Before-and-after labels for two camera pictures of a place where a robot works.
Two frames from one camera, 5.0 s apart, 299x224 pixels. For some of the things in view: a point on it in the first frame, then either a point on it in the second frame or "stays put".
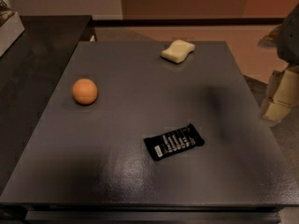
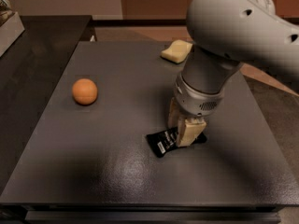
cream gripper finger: [284, 92] → [195, 98]
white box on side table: [9, 32] stays put
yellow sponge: [177, 51] stays put
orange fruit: [85, 91] stays put
